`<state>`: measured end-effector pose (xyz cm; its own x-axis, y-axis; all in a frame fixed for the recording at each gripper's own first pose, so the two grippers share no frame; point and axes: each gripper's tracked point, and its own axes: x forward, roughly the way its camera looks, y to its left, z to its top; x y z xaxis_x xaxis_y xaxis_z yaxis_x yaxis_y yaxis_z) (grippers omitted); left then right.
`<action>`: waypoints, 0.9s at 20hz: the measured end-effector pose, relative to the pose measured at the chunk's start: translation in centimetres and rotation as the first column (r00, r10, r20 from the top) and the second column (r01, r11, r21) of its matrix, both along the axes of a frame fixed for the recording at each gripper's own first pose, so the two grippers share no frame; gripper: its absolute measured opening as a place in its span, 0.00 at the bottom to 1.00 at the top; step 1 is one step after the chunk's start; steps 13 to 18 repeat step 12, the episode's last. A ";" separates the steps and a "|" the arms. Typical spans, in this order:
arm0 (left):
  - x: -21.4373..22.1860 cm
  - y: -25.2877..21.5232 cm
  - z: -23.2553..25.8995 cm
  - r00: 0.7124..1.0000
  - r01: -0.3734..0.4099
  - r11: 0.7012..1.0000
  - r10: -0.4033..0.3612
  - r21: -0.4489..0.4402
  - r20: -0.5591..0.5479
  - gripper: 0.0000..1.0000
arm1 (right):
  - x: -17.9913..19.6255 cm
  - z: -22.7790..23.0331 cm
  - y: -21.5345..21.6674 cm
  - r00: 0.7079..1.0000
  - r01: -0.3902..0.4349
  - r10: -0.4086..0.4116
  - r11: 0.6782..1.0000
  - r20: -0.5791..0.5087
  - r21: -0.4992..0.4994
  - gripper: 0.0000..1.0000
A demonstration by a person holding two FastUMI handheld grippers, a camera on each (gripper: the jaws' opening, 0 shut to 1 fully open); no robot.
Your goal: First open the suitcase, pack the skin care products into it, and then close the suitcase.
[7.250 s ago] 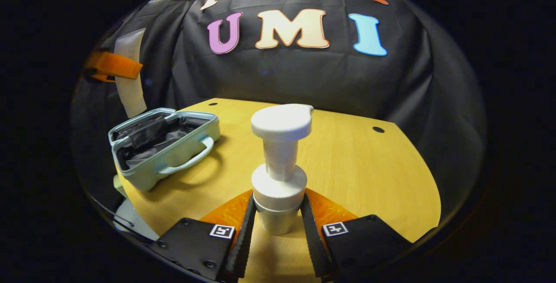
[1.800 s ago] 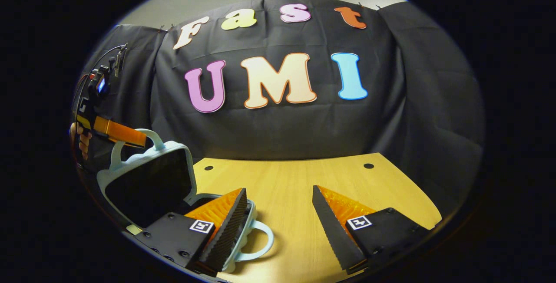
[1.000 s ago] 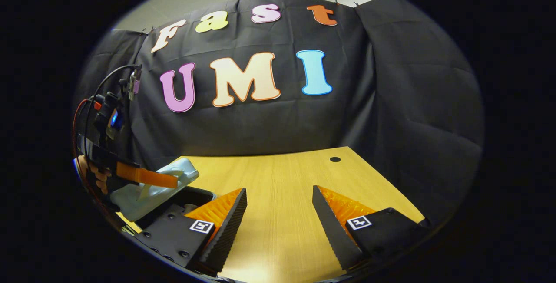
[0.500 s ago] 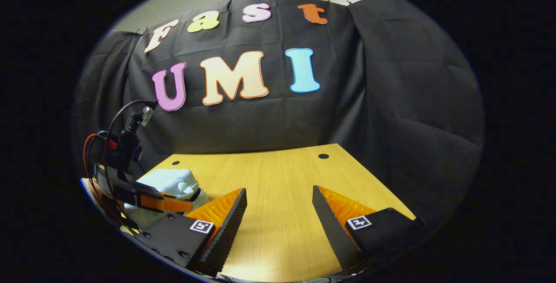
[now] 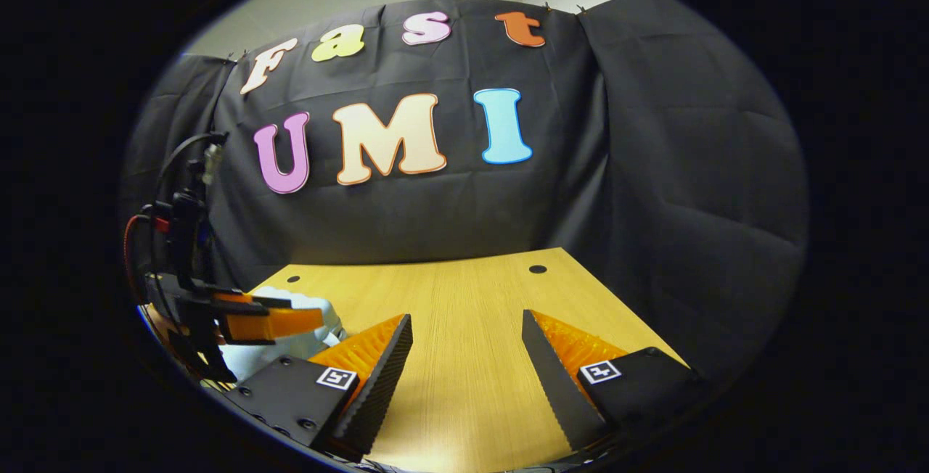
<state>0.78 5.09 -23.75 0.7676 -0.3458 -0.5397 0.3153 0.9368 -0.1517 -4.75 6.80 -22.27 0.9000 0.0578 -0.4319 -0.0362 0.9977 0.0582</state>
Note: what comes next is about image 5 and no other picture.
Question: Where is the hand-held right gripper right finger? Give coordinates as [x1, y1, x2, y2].
[521, 308, 705, 456]

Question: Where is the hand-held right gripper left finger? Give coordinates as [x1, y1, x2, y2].
[221, 312, 414, 463]

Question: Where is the pale blue suitcase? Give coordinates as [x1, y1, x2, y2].
[218, 286, 348, 383]

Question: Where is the black backdrop cloth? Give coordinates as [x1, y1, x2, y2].
[120, 0, 810, 387]

